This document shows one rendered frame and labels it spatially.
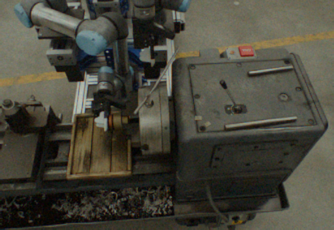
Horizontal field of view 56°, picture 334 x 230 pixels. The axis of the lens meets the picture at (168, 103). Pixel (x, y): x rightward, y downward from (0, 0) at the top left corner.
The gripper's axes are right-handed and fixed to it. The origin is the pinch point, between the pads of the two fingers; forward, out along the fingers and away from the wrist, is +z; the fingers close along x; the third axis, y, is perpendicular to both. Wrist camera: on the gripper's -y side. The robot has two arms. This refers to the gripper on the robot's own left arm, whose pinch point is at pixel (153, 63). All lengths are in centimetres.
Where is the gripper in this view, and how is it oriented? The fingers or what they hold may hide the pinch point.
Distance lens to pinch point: 130.2
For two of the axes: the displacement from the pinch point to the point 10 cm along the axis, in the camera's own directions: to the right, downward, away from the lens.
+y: -10.0, 0.6, -0.4
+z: 0.2, 8.1, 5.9
